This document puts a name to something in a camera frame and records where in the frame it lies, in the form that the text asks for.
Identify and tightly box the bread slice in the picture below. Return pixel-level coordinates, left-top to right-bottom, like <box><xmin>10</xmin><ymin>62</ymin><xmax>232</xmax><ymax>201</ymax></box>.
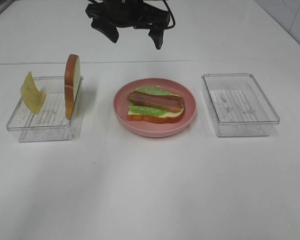
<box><xmin>64</xmin><ymin>54</ymin><xmax>81</xmax><ymax>119</ymax></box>
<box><xmin>127</xmin><ymin>92</ymin><xmax>186</xmax><ymax>124</ymax></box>

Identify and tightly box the clear right plastic container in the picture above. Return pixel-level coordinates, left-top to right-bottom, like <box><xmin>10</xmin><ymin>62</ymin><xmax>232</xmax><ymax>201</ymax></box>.
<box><xmin>201</xmin><ymin>73</ymin><xmax>280</xmax><ymax>137</ymax></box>

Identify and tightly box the pink round plate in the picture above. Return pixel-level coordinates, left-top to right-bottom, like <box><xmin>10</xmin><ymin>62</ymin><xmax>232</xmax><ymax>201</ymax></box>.
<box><xmin>113</xmin><ymin>78</ymin><xmax>197</xmax><ymax>138</ymax></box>

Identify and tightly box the green lettuce leaf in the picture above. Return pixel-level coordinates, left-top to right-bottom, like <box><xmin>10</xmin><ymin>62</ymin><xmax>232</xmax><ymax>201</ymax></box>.
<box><xmin>128</xmin><ymin>86</ymin><xmax>172</xmax><ymax>117</ymax></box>

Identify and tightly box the yellow cheese slice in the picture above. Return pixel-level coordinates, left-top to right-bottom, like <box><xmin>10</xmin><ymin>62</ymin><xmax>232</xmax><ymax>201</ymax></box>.
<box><xmin>20</xmin><ymin>71</ymin><xmax>47</xmax><ymax>114</ymax></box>

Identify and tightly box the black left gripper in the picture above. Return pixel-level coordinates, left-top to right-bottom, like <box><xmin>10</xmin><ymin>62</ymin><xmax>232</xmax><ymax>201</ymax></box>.
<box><xmin>85</xmin><ymin>0</ymin><xmax>170</xmax><ymax>50</ymax></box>

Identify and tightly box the bacon strip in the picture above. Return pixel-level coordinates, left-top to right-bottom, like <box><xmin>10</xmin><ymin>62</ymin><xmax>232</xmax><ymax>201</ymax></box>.
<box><xmin>127</xmin><ymin>91</ymin><xmax>185</xmax><ymax>113</ymax></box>

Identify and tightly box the clear left plastic container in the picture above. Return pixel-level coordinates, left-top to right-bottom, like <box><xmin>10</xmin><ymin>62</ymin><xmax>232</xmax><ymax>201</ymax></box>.
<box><xmin>6</xmin><ymin>76</ymin><xmax>83</xmax><ymax>143</ymax></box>

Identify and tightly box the clear plastic container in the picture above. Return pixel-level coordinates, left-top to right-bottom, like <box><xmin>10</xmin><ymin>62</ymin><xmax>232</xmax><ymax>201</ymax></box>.
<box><xmin>6</xmin><ymin>76</ymin><xmax>83</xmax><ymax>143</ymax></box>
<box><xmin>201</xmin><ymin>73</ymin><xmax>280</xmax><ymax>137</ymax></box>

